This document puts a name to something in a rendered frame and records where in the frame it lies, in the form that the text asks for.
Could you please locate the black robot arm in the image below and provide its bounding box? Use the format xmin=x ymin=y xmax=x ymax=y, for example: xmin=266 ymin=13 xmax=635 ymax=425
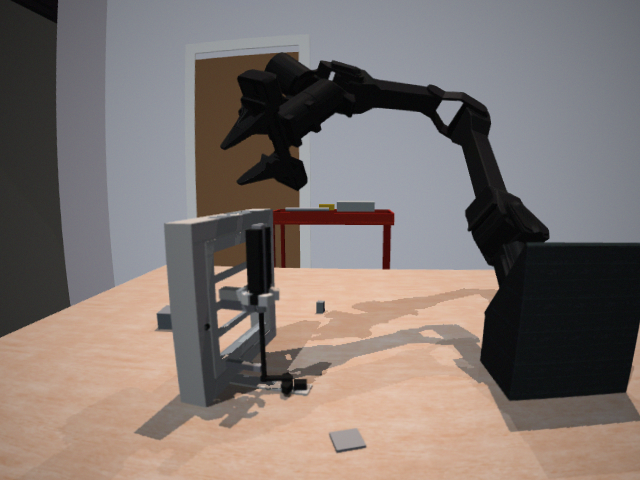
xmin=264 ymin=52 xmax=550 ymax=287

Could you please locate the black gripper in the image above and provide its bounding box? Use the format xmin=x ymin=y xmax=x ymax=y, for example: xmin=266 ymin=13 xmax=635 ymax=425
xmin=220 ymin=69 xmax=324 ymax=191

